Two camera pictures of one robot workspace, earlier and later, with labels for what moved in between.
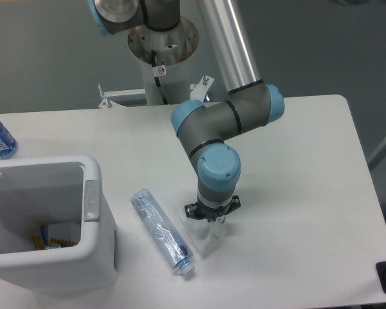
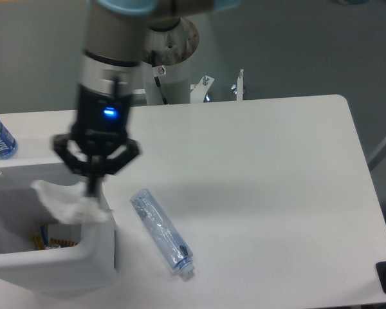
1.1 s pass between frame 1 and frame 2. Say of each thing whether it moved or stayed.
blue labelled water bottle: stayed
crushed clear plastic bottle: stayed
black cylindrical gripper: moved
